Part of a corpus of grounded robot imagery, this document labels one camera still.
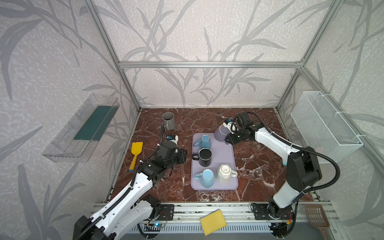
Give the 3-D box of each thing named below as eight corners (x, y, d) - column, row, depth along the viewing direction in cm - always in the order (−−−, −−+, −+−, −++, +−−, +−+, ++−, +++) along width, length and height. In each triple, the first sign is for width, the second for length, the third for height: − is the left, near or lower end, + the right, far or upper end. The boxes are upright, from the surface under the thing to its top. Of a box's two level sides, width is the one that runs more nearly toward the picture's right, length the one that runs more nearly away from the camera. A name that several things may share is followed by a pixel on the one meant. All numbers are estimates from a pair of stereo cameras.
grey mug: (163, 134, 107) (160, 124, 98) (166, 121, 115) (163, 111, 106) (174, 134, 107) (172, 124, 98) (176, 121, 115) (174, 111, 106)
